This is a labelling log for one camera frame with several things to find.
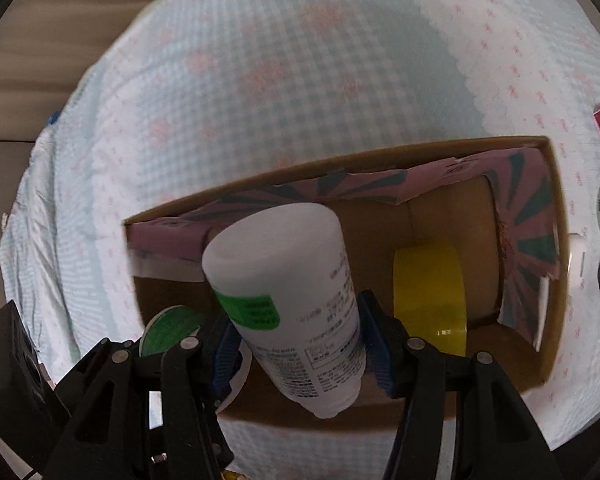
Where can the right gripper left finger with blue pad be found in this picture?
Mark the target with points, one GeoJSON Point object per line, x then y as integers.
{"type": "Point", "coordinates": [148, 417]}

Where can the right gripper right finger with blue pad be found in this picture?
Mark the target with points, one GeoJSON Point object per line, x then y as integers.
{"type": "Point", "coordinates": [496, 436]}

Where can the green labelled white jar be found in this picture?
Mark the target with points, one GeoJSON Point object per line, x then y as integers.
{"type": "Point", "coordinates": [180, 339]}

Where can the yellow tape roll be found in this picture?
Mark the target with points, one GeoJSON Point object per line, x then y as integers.
{"type": "Point", "coordinates": [429, 296]}

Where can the white bottle green label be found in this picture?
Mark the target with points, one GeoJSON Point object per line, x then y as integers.
{"type": "Point", "coordinates": [282, 276]}

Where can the cardboard box with pink lining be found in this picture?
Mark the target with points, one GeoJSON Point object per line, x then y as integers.
{"type": "Point", "coordinates": [497, 201]}

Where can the blue checked floral bedsheet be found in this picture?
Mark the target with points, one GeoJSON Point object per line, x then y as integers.
{"type": "Point", "coordinates": [197, 94]}

